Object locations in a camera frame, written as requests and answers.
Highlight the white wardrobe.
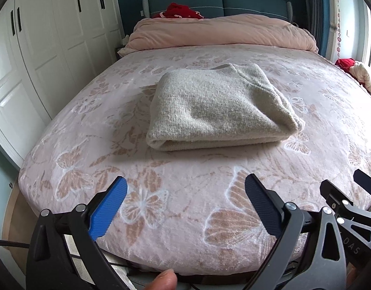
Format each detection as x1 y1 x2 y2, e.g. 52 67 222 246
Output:
0 0 126 170

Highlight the red cloth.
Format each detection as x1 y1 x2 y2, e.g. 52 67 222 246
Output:
335 58 358 74
152 2 204 19

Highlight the dark bedside table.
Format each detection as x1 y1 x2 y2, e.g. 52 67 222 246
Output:
114 35 129 58

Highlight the person's left hand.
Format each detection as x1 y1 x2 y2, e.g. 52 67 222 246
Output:
145 269 178 290

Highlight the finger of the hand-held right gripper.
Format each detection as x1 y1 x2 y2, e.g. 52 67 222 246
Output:
321 180 371 266
354 169 371 200

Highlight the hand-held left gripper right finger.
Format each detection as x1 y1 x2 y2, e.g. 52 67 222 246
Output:
245 174 346 290

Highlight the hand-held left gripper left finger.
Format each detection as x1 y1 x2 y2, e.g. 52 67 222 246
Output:
26 176 130 290

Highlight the black cable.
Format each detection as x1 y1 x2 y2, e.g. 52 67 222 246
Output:
0 239 33 250

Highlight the bed with pink floral cover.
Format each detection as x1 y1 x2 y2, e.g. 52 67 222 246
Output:
18 44 371 278

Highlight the blue padded headboard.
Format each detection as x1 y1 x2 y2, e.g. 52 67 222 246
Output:
141 0 293 22

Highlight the cream knit sweater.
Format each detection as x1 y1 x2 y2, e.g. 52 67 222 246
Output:
146 63 306 152

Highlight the red hanging decoration string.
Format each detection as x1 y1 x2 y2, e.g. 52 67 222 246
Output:
334 0 345 58

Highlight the pink duvet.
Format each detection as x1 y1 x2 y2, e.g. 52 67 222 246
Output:
117 14 319 58

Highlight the grey blue curtain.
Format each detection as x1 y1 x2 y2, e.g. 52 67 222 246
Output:
304 0 325 55

